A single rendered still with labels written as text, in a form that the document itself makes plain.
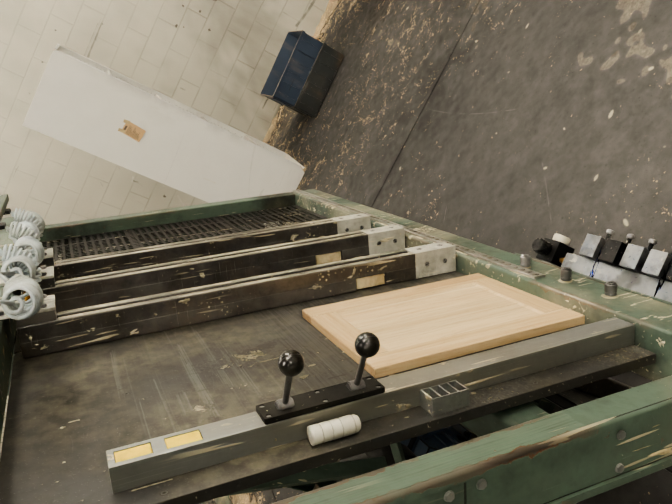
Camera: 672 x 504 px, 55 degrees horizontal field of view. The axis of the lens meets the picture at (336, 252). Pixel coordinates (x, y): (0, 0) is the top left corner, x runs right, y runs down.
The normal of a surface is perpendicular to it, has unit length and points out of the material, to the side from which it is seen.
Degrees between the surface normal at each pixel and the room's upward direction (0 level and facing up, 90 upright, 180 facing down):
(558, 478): 90
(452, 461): 60
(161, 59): 90
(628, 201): 0
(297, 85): 90
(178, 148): 90
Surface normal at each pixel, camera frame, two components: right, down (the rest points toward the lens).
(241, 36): 0.33, 0.34
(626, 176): -0.83, -0.34
